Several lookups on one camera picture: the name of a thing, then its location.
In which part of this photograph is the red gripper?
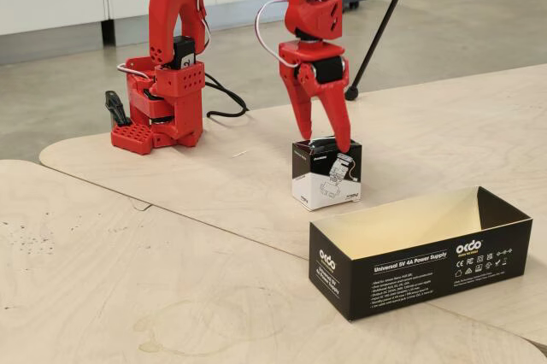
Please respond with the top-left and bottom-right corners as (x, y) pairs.
(277, 37), (354, 155)

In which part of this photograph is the small black white carton box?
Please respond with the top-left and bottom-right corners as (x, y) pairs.
(291, 137), (364, 213)

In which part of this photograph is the long open black yellow box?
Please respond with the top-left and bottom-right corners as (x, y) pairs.
(308, 185), (534, 323)

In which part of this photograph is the black tripod leg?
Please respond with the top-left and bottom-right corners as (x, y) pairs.
(344, 0), (422, 102)

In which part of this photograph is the black table clamp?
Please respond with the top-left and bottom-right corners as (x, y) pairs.
(104, 90), (132, 128)

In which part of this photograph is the black power cable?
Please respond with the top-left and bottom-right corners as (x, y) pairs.
(203, 73), (250, 120)

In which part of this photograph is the white wrist wire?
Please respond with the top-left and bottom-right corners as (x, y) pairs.
(254, 0), (326, 69)

